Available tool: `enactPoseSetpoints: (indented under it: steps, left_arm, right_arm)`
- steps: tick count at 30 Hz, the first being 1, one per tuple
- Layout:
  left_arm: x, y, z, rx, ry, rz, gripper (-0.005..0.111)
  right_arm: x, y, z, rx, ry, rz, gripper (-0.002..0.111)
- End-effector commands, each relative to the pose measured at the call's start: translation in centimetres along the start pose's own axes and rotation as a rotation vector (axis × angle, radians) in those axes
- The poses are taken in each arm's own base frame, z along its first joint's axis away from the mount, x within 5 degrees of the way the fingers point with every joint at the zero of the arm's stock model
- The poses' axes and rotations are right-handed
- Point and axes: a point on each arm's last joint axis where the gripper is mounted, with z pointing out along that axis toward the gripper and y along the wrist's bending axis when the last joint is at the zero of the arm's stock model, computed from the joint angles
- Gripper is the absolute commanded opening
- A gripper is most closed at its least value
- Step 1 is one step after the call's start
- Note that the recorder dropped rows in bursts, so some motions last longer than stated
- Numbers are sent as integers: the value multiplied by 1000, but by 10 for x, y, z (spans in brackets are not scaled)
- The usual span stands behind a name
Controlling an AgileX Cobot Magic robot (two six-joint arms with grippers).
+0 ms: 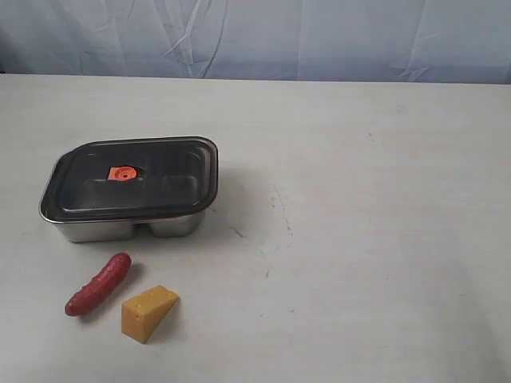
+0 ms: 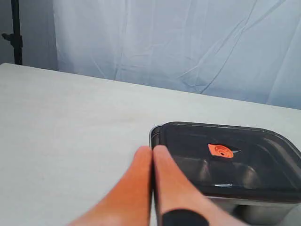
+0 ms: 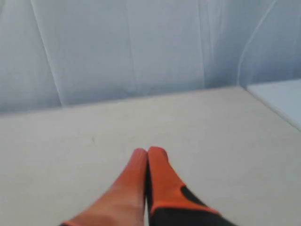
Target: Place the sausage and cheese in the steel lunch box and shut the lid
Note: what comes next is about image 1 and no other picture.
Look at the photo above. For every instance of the dark transparent box lid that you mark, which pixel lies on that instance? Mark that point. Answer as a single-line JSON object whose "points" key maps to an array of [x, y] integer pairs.
{"points": [[167, 179]]}

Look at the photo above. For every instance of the red toy sausage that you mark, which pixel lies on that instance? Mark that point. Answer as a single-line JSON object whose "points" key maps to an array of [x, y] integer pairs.
{"points": [[91, 295]]}

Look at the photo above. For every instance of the yellow toy cheese wedge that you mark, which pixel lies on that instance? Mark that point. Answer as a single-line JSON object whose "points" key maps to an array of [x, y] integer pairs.
{"points": [[142, 314]]}

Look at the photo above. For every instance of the steel two-compartment lunch box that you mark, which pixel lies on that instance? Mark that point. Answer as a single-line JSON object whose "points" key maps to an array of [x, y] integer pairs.
{"points": [[120, 229]]}

